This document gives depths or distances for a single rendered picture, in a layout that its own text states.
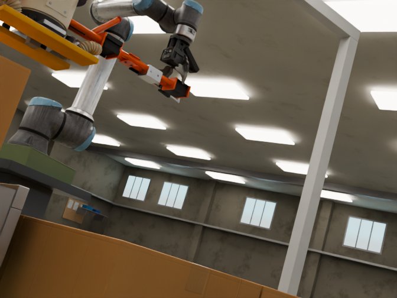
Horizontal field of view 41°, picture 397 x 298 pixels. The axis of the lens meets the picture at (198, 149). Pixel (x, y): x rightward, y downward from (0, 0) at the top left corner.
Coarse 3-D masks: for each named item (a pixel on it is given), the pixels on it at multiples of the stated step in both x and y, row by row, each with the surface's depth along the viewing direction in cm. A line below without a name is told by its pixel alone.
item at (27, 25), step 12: (0, 12) 157; (12, 12) 156; (12, 24) 163; (24, 24) 160; (36, 24) 161; (36, 36) 167; (48, 36) 164; (60, 36) 168; (60, 48) 172; (72, 48) 169; (72, 60) 179; (84, 60) 176; (96, 60) 175
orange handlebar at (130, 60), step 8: (72, 24) 182; (80, 24) 184; (88, 32) 186; (96, 40) 189; (120, 56) 199; (128, 56) 197; (128, 64) 202; (136, 64) 199; (144, 64) 202; (168, 80) 210
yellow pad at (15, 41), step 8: (0, 32) 173; (8, 32) 174; (0, 40) 181; (8, 40) 179; (16, 40) 177; (24, 40) 178; (16, 48) 185; (24, 48) 182; (32, 48) 180; (40, 48) 182; (32, 56) 188; (40, 56) 185; (48, 56) 184; (56, 56) 188; (48, 64) 191; (56, 64) 189; (64, 64) 188
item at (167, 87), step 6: (168, 78) 215; (174, 78) 212; (174, 84) 210; (180, 84) 214; (186, 84) 215; (168, 90) 214; (174, 90) 212; (180, 90) 214; (186, 90) 216; (174, 96) 219; (180, 96) 216; (186, 96) 215
